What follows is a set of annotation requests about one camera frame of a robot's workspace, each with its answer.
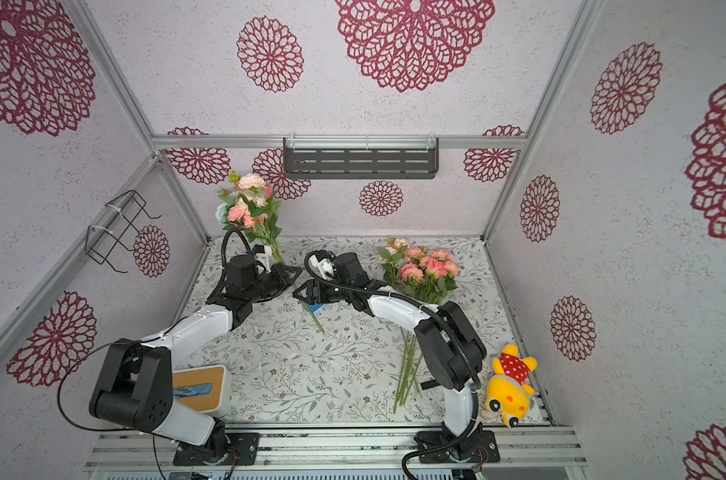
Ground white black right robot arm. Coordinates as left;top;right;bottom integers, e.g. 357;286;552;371
294;279;487;437

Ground black round knob tool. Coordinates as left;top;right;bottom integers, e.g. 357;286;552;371
420;379;440;391

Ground wooden lid tissue box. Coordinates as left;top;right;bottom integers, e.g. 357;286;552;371
173;365;232;418

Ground grey wall shelf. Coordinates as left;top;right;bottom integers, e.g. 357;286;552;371
283;137;440;180

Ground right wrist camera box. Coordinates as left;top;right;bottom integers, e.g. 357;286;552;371
333;252;370;287

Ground yellow plush bear toy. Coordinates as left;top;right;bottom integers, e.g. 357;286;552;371
485;344;538;428

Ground black wire wall rack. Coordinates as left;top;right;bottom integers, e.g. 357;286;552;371
83;189;161;274

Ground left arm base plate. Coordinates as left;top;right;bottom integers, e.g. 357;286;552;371
172;431;261;467

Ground pink rose bouquet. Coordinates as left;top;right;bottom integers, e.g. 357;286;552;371
378;238;460;413

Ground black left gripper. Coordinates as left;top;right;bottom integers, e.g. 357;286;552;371
248;263;304;304

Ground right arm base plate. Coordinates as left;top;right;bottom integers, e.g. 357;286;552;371
415;429;501;464

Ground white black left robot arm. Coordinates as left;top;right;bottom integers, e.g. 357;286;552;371
89;263;302;447

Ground mixed pastel flower bouquet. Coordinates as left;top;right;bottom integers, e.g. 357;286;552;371
214;170;327;335

